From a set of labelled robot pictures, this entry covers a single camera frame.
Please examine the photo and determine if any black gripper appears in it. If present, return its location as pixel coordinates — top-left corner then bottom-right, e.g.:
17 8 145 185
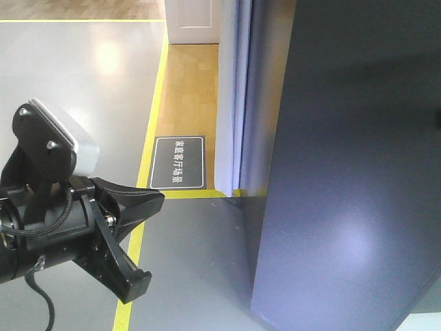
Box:
1 177 165 303

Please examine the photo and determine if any fridge door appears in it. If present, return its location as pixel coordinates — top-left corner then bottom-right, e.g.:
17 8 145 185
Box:
251 1 440 330

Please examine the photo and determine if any yellow floor tape line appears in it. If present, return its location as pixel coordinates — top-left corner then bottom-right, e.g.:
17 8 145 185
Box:
113 39 246 330

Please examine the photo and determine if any floor sign label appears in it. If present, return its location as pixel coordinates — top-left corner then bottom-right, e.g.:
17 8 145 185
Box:
147 136 206 190

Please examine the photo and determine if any white panelled door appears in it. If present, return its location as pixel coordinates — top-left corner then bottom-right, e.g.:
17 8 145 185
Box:
164 0 221 44

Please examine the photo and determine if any black cable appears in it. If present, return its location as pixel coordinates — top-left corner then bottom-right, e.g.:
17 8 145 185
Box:
25 257 56 331

